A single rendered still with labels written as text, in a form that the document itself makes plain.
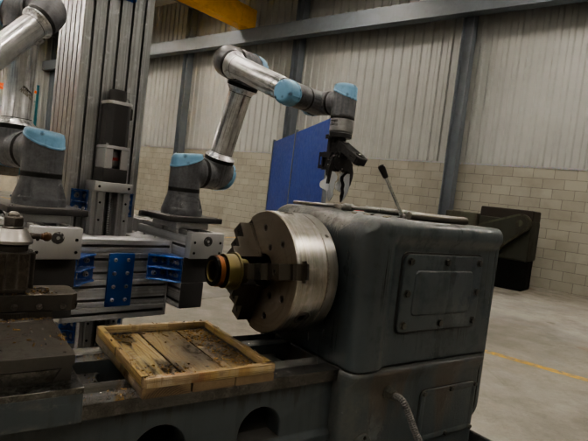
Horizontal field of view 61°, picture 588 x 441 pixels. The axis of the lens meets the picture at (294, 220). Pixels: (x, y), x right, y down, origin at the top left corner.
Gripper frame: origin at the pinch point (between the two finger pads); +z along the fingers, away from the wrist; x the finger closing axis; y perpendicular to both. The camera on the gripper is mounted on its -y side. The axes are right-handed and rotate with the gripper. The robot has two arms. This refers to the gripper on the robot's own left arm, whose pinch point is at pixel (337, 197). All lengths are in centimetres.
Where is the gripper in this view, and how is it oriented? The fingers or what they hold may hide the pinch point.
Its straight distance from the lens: 155.8
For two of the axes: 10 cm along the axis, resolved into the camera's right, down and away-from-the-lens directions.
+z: -1.2, 9.9, 0.5
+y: -5.7, -1.1, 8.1
